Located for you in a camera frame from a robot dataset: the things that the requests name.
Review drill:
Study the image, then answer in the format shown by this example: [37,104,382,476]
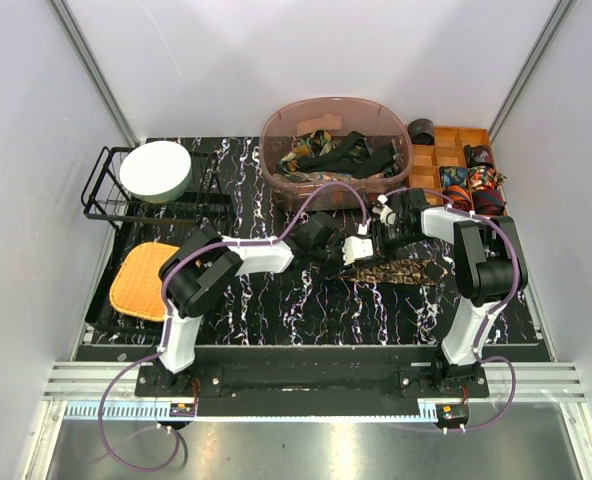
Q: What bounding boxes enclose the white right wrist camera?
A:
[372,195,398,226]

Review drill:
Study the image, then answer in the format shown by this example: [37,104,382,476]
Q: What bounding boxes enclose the maroon striped rolled tie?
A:
[472,188,505,216]

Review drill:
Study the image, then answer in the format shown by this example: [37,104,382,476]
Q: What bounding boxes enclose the black tie in tub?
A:
[284,130,399,179]

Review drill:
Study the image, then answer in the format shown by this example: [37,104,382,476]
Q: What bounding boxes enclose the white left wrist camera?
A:
[342,224,375,266]

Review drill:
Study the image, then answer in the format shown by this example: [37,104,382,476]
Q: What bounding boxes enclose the dark maroon rolled tie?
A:
[463,144,494,168]

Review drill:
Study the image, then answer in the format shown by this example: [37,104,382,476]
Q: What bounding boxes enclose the dark grey rolled tie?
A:
[408,118,435,146]

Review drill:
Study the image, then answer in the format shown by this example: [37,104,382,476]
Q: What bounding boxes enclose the brown translucent plastic tub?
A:
[259,97,414,211]

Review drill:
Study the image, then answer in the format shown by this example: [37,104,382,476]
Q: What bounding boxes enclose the white round container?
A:
[119,141,192,204]

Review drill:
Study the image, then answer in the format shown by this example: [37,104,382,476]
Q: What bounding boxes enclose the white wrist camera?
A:
[342,224,375,266]
[372,195,398,226]

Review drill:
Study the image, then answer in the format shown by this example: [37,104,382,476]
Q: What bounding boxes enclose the colourful patterned tie in tub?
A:
[274,130,374,183]

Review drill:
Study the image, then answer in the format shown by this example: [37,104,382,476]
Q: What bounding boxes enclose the blue patterned rolled tie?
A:
[439,166,469,190]

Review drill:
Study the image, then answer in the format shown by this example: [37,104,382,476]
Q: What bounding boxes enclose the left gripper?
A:
[310,237,356,281]

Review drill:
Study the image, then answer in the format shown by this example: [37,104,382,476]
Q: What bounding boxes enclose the orange striped rolled tie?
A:
[443,185,473,212]

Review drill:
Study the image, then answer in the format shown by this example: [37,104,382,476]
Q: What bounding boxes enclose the orange wooden divided tray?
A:
[407,127,500,205]

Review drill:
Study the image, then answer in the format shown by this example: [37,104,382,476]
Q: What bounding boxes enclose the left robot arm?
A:
[154,212,345,396]

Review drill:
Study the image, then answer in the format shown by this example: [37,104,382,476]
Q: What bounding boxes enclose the red floral rolled tie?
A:
[468,165,507,191]

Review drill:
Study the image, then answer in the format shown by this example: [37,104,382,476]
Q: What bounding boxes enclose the orange woven bamboo tray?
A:
[109,242,179,323]

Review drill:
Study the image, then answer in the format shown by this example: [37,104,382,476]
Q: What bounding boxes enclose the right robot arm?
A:
[373,187,528,397]

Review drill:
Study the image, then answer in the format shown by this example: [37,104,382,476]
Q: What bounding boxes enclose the brown floral patterned tie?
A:
[339,259,449,286]

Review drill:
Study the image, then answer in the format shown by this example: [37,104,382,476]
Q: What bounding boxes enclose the black wire dish rack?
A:
[80,146,235,244]

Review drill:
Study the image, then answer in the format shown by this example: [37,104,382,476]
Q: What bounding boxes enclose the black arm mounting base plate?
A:
[135,345,489,399]

